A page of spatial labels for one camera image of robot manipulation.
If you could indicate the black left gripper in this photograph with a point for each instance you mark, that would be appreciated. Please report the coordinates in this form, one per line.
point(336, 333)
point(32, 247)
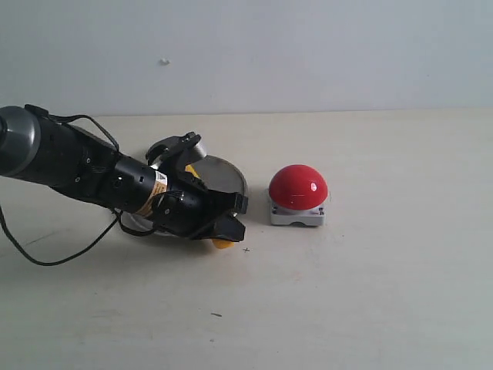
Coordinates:
point(173, 200)

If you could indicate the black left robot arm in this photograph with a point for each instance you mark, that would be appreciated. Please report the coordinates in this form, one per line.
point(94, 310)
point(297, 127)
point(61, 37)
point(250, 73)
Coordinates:
point(38, 147)

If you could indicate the red dome push button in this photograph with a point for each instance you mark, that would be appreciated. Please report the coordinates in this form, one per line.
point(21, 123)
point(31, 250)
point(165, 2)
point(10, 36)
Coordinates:
point(297, 195)

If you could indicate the round steel plate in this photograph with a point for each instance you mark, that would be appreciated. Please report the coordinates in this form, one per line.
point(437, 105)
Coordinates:
point(216, 173)

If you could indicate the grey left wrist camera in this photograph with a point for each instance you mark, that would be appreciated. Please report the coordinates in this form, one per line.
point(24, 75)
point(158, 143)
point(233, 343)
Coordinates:
point(174, 153)

